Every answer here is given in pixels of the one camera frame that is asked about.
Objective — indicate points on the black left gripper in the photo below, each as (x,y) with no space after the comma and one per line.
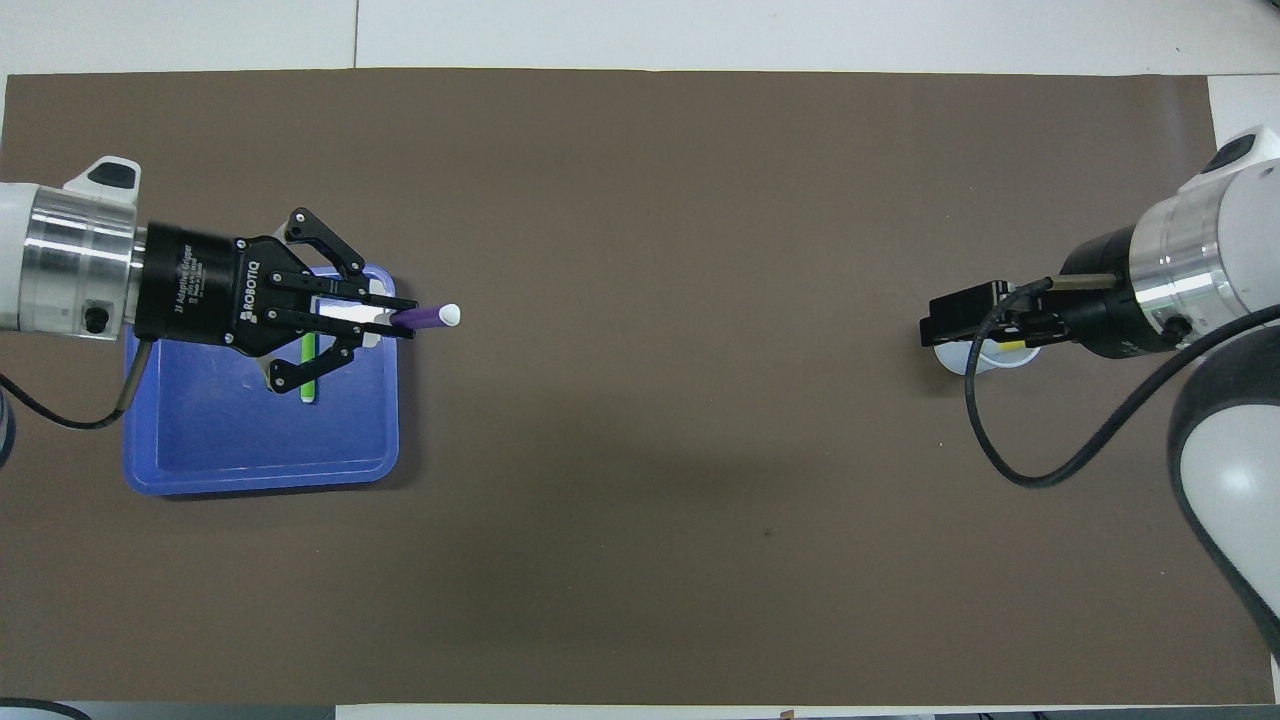
(200,290)

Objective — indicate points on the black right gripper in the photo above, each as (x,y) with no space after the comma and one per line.
(1100,315)

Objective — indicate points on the green pen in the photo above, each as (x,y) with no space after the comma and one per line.
(309,392)

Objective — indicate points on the purple pen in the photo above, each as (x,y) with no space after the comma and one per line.
(425,316)

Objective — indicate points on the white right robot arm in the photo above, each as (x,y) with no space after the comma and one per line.
(1230,230)

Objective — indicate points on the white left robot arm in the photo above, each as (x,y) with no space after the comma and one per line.
(60,250)

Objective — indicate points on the translucent plastic cup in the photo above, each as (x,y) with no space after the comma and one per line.
(955,360)

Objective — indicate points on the blue plastic tray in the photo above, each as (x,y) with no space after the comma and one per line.
(250,440)

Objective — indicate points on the brown table mat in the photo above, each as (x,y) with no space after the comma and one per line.
(640,420)

